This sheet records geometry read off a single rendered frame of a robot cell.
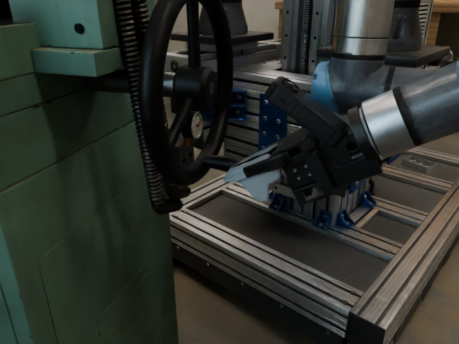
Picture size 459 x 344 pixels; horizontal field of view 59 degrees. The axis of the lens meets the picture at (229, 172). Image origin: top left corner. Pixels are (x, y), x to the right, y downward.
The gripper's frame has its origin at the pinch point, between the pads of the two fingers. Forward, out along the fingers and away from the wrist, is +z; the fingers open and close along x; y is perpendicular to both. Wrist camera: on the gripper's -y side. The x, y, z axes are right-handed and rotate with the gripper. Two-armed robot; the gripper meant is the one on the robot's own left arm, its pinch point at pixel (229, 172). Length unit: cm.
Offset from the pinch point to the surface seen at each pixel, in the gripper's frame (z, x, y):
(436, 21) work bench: -51, 253, 22
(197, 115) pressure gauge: 15.5, 28.9, -7.9
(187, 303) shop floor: 59, 42, 46
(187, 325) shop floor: 56, 33, 48
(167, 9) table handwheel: -6.6, -6.7, -21.9
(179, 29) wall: 154, 346, -76
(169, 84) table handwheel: 2.2, 0.9, -15.1
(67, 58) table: 7.2, -9.1, -23.3
